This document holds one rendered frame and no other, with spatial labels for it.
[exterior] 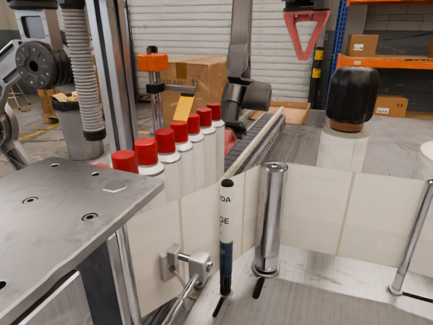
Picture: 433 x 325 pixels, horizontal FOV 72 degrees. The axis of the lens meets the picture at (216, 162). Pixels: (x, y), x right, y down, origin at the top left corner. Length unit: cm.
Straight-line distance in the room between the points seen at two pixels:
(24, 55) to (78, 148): 222
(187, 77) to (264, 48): 371
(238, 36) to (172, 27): 437
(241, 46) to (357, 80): 38
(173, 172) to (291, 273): 25
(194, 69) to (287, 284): 86
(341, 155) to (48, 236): 50
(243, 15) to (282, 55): 391
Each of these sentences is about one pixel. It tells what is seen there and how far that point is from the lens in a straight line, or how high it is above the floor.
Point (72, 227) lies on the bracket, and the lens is 18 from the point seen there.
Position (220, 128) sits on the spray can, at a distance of 67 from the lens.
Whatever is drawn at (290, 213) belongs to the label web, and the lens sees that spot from 47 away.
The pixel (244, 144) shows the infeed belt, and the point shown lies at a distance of 101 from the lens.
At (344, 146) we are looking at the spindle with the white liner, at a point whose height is 104.
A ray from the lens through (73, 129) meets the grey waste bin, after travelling 320.
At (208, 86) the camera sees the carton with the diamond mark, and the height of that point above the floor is 104.
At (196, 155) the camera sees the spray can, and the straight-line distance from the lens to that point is 59.
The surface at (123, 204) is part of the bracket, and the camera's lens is 19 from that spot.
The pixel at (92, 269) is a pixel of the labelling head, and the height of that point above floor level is 111.
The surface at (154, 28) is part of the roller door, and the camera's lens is 535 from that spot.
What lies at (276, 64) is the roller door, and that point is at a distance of 482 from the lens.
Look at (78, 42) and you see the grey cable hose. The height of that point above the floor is 122.
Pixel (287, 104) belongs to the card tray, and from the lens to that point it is 172.
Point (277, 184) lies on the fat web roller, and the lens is 41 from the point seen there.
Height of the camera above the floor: 124
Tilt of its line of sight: 25 degrees down
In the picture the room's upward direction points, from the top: straight up
